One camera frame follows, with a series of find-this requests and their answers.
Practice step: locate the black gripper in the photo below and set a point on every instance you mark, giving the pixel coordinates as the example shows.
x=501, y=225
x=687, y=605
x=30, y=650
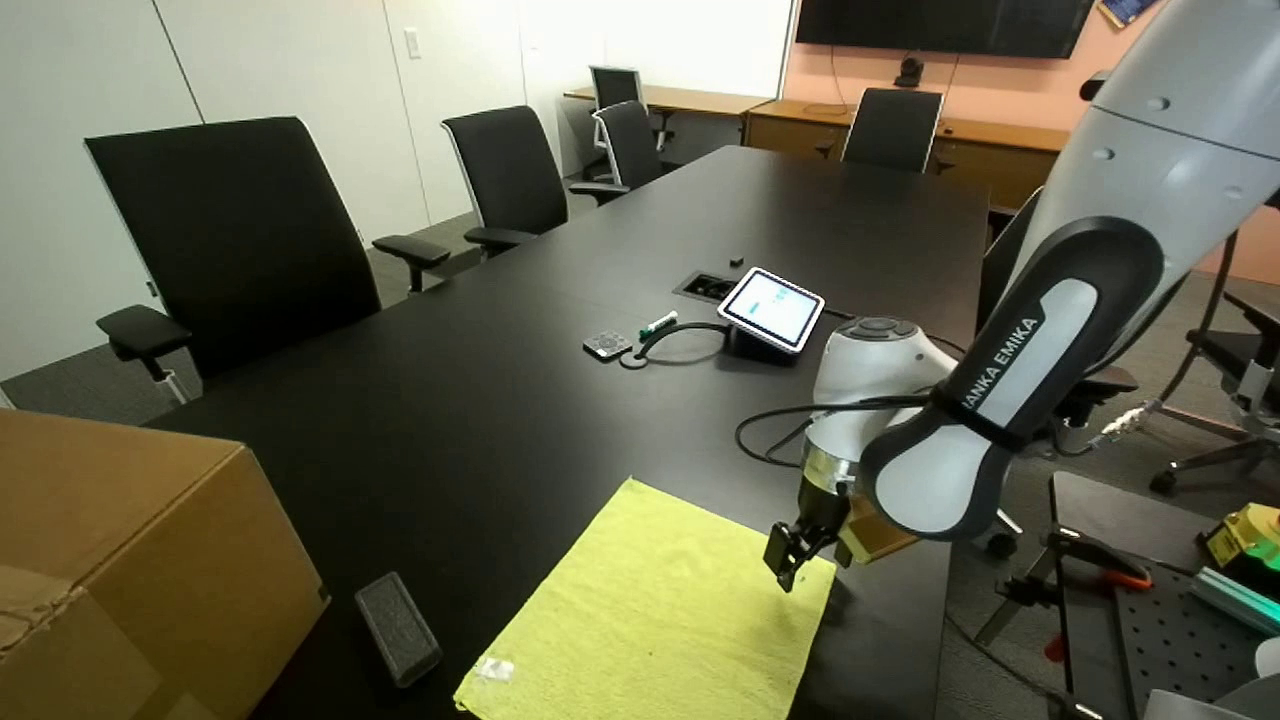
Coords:
x=824, y=506

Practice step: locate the yellow towel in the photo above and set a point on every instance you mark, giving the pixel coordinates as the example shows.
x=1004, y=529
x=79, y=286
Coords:
x=654, y=612

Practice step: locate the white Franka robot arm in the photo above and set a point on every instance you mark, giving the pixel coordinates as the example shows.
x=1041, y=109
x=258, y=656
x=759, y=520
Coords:
x=1146, y=134

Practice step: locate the tablet touch panel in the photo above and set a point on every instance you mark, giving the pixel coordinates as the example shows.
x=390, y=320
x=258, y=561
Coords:
x=768, y=309

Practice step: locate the green-tipped marker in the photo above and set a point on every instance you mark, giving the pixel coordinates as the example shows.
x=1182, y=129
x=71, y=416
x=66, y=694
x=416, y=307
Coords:
x=658, y=320

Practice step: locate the small black phone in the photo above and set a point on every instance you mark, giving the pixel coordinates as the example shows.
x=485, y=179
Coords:
x=604, y=350

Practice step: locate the black perforated breadboard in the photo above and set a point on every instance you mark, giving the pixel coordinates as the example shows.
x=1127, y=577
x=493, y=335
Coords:
x=1174, y=641

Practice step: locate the black rectangular block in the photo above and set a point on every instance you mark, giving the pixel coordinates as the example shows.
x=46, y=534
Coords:
x=397, y=626

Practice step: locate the black chair by credenza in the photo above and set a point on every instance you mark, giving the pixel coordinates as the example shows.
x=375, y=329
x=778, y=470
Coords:
x=889, y=129

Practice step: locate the teal bar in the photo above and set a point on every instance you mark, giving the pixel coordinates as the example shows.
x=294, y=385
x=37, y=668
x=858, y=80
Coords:
x=1234, y=598

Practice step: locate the black white-framed office chair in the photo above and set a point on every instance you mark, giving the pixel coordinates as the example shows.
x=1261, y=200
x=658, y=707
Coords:
x=633, y=141

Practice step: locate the yellow green box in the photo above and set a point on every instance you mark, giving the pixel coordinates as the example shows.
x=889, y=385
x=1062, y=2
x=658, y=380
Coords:
x=1246, y=534

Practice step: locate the wooden credenza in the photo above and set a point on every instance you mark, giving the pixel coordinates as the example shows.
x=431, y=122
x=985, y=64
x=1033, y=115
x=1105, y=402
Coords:
x=1013, y=152

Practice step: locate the grey swivel chair base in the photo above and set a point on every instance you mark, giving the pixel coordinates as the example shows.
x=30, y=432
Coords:
x=1224, y=385

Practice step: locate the wooden side desk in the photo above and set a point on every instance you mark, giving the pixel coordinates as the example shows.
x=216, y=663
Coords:
x=667, y=102

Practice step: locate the white tape roll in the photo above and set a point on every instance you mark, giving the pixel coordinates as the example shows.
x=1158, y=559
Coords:
x=1271, y=656

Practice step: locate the webcam under television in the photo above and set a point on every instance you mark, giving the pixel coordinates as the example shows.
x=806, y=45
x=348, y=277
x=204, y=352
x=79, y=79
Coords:
x=911, y=69

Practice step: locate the small distant black chair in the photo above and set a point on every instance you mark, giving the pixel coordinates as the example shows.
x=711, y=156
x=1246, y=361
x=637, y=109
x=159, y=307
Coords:
x=613, y=84

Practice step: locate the large black office chair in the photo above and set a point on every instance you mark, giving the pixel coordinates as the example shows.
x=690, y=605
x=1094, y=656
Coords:
x=241, y=240

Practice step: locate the large brown cardboard box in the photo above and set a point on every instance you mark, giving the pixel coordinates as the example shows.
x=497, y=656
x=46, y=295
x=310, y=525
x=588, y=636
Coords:
x=133, y=561

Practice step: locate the black wall television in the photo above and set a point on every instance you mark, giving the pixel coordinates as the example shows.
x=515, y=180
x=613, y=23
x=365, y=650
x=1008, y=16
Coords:
x=935, y=25

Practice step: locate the blue wall sign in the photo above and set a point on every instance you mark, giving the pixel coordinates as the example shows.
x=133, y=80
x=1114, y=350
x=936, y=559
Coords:
x=1127, y=10

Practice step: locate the white wall switch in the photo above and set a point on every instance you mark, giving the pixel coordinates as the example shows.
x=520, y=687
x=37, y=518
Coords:
x=413, y=41

